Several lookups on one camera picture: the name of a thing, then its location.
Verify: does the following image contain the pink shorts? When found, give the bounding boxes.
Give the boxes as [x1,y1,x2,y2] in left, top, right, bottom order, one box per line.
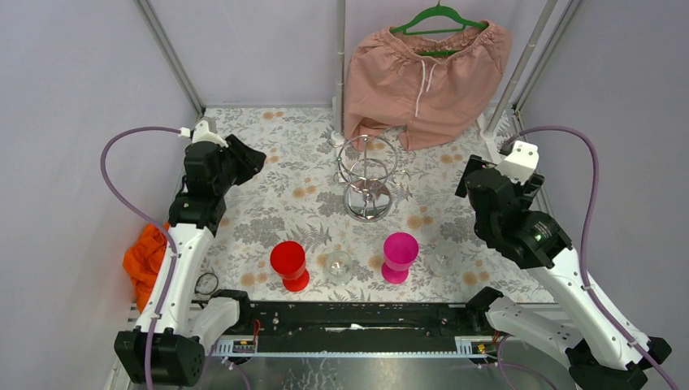
[343,21,512,151]

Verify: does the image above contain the red wine glass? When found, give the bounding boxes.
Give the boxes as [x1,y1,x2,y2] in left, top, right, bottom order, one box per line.
[270,240,310,292]

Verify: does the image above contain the black hair tie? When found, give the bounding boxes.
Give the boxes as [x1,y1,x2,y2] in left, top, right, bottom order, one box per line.
[193,272,220,297]

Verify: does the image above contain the clear wine glass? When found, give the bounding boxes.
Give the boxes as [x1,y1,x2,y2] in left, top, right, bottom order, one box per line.
[324,250,353,285]
[427,242,459,277]

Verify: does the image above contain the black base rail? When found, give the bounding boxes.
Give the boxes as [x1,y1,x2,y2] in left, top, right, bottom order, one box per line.
[224,301,497,354]

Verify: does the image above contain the orange cloth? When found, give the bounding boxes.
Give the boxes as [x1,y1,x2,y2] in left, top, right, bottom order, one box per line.
[123,223,167,313]

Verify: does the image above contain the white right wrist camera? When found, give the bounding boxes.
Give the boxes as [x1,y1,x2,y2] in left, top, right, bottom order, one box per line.
[496,141,540,185]

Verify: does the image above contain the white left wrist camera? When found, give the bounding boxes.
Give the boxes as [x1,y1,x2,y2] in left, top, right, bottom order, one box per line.
[178,117,228,148]

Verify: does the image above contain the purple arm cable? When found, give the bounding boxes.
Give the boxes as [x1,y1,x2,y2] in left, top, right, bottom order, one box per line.
[495,125,680,390]
[100,126,249,390]

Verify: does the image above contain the chrome wine glass rack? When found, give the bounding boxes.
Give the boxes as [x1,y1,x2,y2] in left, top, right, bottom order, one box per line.
[336,135,411,223]

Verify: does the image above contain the clear wine glass front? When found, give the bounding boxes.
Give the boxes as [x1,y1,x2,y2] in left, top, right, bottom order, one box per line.
[324,250,353,285]

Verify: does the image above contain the clear wine glass back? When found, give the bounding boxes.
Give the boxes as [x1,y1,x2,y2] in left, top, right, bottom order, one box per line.
[427,242,459,277]

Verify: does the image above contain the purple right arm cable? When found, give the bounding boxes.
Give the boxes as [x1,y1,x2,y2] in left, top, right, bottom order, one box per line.
[495,125,680,390]

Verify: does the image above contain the green clothes hanger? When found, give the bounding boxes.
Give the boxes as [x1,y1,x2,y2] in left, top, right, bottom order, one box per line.
[390,2,489,58]

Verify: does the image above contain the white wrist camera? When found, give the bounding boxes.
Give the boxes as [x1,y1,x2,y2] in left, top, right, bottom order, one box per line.
[178,117,228,148]
[496,141,540,185]

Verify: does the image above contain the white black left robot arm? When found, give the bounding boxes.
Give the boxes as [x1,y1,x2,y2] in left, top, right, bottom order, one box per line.
[114,135,266,388]

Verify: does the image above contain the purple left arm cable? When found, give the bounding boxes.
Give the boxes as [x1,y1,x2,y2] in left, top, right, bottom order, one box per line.
[100,126,249,390]

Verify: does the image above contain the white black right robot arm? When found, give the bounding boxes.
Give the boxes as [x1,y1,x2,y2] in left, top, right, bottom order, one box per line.
[455,155,672,389]

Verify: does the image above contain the pink wine glass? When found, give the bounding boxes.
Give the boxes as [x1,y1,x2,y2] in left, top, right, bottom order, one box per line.
[381,232,419,284]

